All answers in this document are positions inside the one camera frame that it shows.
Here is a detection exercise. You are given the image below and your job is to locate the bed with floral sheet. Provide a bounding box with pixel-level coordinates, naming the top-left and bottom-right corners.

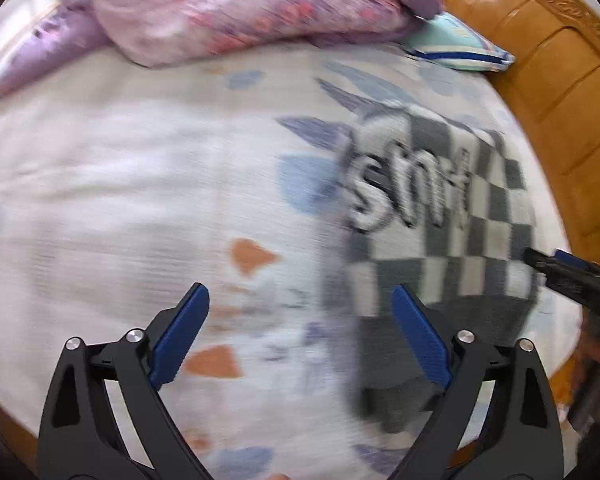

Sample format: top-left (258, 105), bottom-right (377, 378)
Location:
top-left (0, 0), bottom-right (585, 480)

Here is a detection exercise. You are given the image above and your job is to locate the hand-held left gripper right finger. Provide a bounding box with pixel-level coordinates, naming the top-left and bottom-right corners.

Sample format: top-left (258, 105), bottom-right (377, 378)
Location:
top-left (391, 284), bottom-right (566, 480)

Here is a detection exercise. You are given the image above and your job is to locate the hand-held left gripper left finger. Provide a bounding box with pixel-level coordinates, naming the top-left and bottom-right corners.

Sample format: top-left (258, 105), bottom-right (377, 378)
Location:
top-left (37, 282), bottom-right (216, 480)

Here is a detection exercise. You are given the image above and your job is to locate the light blue striped pillow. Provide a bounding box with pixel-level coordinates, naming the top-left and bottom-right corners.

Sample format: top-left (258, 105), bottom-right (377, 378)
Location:
top-left (405, 12), bottom-right (516, 74)

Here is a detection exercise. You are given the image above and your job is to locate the purple floral quilt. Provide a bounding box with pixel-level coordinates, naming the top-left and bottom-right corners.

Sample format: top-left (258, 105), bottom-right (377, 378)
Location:
top-left (0, 0), bottom-right (442, 102)

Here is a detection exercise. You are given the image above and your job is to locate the grey white checkered cardigan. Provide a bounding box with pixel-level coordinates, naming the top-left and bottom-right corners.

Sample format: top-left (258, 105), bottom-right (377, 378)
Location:
top-left (320, 110), bottom-right (542, 433)

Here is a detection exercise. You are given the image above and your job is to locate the wooden headboard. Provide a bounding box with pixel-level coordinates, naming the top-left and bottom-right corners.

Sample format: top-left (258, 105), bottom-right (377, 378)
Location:
top-left (430, 0), bottom-right (600, 411)

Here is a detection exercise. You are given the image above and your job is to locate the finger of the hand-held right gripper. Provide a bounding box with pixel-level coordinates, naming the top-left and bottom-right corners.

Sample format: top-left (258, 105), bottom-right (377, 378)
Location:
top-left (552, 249), bottom-right (600, 281)
top-left (524, 247), bottom-right (600, 307)

